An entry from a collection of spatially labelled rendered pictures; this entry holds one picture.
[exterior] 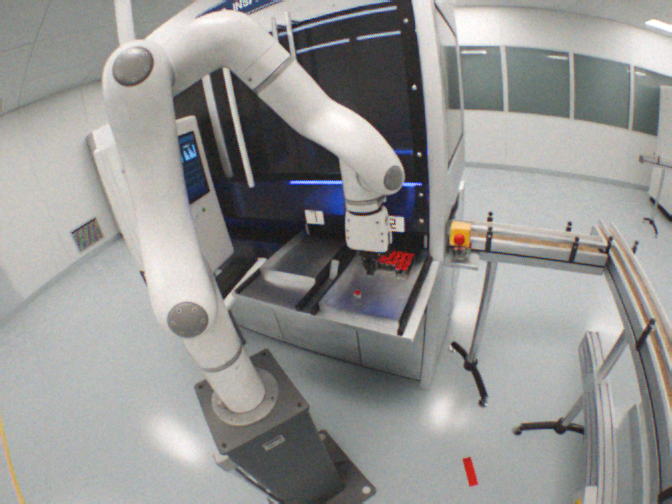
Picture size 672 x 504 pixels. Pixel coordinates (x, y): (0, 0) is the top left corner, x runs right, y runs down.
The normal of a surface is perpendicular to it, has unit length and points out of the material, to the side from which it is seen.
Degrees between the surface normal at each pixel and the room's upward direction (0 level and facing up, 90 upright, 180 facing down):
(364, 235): 92
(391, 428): 0
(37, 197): 90
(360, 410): 0
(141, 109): 130
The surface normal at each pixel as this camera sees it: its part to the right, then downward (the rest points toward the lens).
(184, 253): 0.65, -0.11
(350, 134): -0.02, 0.03
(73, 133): 0.88, 0.12
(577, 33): -0.44, 0.51
